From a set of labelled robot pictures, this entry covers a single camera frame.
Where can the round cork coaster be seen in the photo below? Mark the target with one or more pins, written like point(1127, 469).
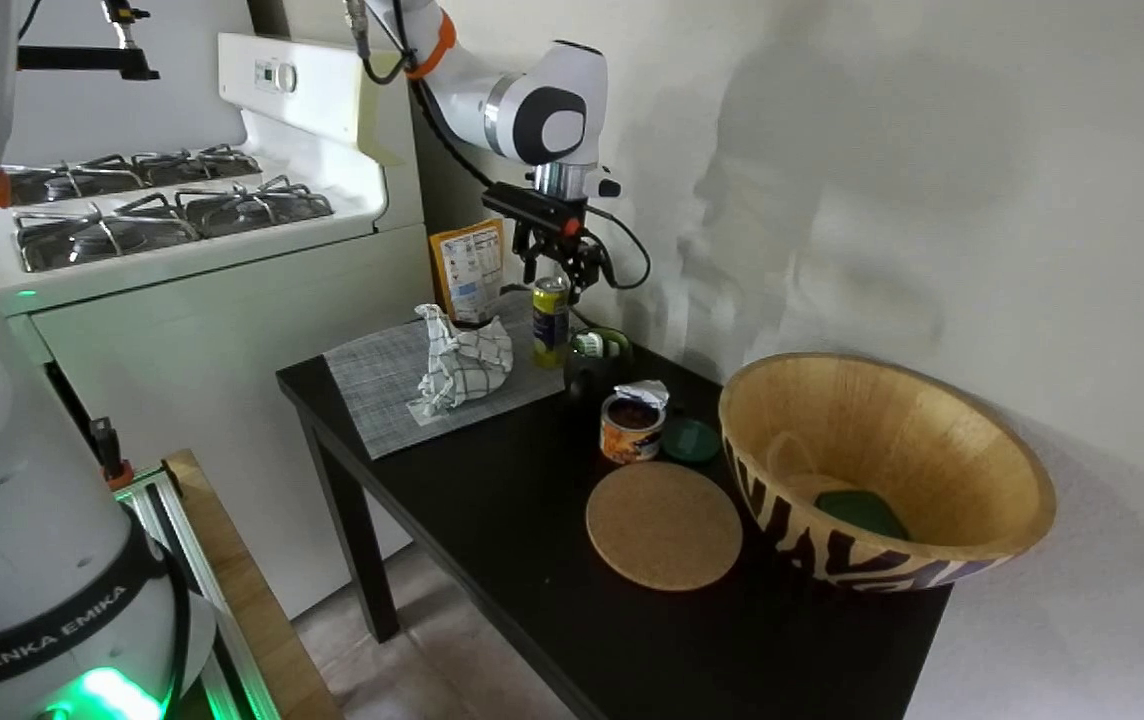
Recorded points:
point(663, 524)

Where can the white gas stove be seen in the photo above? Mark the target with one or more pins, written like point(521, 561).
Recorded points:
point(186, 237)

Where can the black camera boom stand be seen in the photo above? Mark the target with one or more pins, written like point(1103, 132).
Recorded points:
point(124, 58)

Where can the white checkered dish towel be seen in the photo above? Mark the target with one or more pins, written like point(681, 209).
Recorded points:
point(456, 364)

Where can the small brown ceramic cup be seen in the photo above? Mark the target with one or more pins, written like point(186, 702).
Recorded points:
point(628, 420)

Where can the orange snack pouch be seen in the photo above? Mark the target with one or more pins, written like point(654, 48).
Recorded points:
point(471, 269)

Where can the wooden zebra pattern bowl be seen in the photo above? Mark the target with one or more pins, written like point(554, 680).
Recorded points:
point(962, 482)

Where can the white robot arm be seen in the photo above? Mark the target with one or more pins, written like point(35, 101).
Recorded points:
point(93, 615)

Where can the green lid on table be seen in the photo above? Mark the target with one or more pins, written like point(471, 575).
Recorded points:
point(689, 440)

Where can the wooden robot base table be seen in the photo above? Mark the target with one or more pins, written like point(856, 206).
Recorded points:
point(258, 664)

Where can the black side table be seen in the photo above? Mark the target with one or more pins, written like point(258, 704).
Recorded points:
point(634, 588)

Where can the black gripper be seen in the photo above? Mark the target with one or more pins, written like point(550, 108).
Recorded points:
point(550, 229)

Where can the green object inside bowl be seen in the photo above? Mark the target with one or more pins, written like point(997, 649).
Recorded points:
point(866, 510)

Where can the grey woven placemat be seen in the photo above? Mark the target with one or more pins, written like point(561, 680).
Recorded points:
point(377, 381)

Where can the dark green glass jar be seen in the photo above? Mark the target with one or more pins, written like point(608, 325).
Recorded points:
point(594, 360)

